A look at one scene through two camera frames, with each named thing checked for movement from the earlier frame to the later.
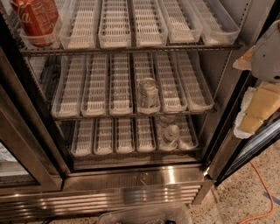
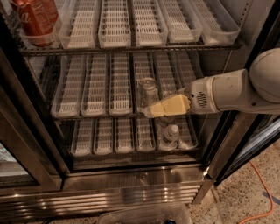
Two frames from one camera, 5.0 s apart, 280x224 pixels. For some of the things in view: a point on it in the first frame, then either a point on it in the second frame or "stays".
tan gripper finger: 258,103 -> 177,105
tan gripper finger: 245,60 -> 181,91
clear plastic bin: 153,213 stays
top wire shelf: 236,46 stays
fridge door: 230,153 stays
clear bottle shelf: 149,95 stays
